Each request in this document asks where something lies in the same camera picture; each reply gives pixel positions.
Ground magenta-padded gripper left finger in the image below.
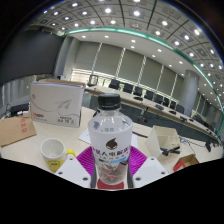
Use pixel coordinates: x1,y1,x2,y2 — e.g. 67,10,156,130
54,145,98,189

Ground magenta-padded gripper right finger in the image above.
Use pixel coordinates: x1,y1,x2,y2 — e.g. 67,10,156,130
128,145,169,188

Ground clear bottle with black cap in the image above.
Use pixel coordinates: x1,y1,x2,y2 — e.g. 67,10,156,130
87,93,134,186

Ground small open white cardboard box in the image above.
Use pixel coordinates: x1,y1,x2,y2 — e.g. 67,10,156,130
144,124,182,159

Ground white and yellow mug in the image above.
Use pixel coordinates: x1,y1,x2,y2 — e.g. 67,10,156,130
40,137,77,173

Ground black clip tool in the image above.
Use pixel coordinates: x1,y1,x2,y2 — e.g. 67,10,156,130
160,145,182,157

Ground long curved conference desk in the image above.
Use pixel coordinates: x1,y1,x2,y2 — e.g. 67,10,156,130
86,84,221,141

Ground white copy paper box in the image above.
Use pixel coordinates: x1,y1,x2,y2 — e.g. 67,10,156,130
29,79,85,128

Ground black office chairs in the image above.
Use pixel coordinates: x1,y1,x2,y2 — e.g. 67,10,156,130
108,78,186,114

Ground brown cardboard sheet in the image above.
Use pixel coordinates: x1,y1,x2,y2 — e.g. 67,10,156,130
0,115,38,148

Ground black power strip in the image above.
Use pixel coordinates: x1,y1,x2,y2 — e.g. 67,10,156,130
6,103,31,118

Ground ceiling lights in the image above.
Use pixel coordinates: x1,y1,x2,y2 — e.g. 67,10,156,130
39,0,224,88

